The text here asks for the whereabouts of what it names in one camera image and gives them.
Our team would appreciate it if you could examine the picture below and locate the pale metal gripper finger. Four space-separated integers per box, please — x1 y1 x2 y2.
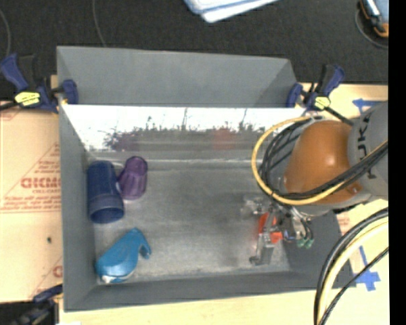
240 197 270 217
249 234 275 266

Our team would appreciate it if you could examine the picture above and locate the orange block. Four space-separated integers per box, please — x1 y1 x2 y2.
258 213 284 244

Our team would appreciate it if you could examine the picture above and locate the grey metal bin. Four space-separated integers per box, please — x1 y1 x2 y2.
55 45 343 311

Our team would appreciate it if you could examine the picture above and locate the purple plastic cup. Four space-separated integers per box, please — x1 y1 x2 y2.
117 156 149 201

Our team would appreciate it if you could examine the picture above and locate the light blue plastic toy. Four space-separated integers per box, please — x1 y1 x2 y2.
94 227 152 284

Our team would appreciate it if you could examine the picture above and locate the dark blue plastic cup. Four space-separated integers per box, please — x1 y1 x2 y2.
87 160 125 224

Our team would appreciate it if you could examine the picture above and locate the brown cardboard board red print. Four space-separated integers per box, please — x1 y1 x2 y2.
0 100 65 305

